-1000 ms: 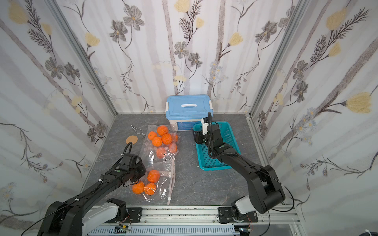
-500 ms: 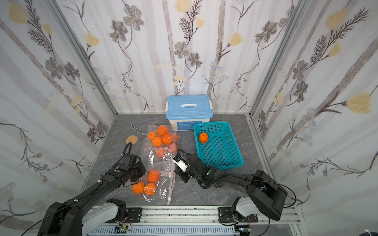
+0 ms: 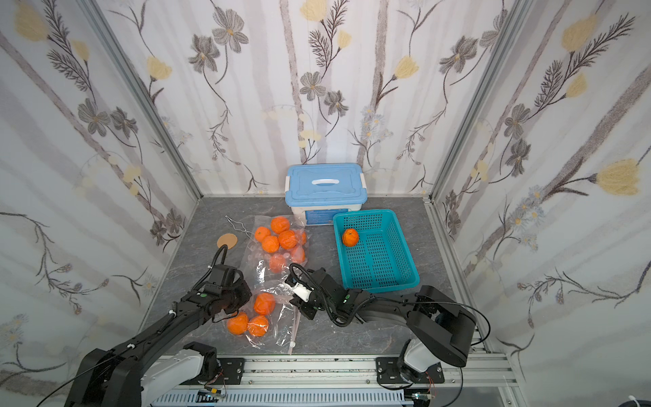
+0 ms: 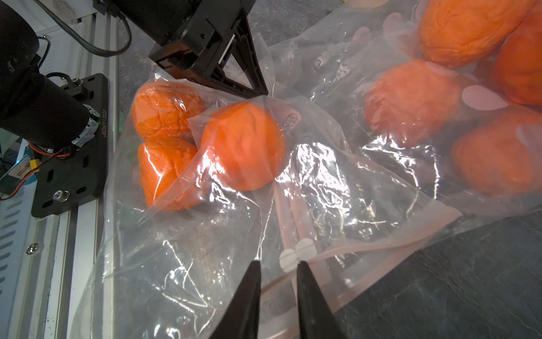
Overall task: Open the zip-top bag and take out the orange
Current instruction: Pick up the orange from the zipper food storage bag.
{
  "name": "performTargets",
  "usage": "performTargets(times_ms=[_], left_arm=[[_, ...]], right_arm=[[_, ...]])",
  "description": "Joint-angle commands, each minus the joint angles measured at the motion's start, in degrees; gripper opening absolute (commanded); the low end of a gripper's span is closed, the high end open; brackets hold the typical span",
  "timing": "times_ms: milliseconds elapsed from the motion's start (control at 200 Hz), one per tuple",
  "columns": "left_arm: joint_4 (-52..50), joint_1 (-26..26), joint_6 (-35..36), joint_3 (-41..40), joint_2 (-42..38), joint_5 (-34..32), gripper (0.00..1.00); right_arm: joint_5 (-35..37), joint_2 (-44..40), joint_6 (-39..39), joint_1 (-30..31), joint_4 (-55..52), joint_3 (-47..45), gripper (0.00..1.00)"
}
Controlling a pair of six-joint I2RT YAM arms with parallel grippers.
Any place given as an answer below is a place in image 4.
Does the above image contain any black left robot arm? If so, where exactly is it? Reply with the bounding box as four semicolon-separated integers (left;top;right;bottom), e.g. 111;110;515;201
1;1;268;150

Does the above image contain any clear zip-top bag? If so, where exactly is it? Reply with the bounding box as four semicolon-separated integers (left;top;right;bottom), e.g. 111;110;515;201
270;1;541;241
71;83;440;338

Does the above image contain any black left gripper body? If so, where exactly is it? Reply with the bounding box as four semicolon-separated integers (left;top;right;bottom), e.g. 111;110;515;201
93;0;254;90

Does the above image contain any white slotted cable duct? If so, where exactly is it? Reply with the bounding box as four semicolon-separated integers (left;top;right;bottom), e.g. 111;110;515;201
0;183;36;338

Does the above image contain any orange in front bag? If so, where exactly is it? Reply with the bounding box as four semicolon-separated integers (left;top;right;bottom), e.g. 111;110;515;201
138;140;208;210
201;103;287;191
131;81;206;144

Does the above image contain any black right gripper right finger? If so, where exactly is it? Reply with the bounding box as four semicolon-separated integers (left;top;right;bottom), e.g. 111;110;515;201
296;261;347;339

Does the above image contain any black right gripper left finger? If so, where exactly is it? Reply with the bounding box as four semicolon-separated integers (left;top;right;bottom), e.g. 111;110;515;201
210;261;261;339

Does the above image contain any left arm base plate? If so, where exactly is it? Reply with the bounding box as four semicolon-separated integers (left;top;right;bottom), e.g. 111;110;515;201
31;73;109;218

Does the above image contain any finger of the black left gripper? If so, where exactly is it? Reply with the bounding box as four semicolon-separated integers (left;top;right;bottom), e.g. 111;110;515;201
211;10;268;98

